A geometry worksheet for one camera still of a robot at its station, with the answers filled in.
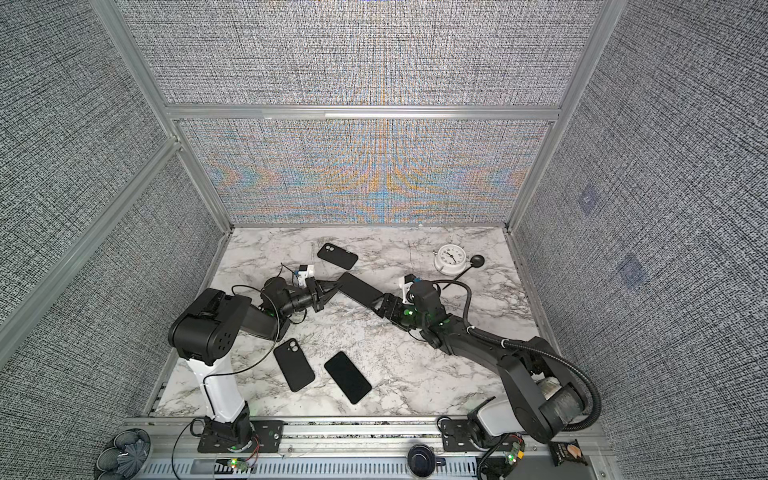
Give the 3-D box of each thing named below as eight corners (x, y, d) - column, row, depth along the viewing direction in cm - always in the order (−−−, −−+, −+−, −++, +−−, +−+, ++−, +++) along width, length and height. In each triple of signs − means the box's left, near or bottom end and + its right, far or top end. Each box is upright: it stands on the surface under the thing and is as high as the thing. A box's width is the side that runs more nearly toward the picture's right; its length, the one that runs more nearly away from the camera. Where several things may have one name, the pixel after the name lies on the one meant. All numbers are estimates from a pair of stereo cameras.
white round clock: (436, 275, 107) (437, 267, 103) (432, 252, 113) (434, 244, 110) (466, 275, 106) (469, 267, 103) (461, 252, 113) (464, 244, 110)
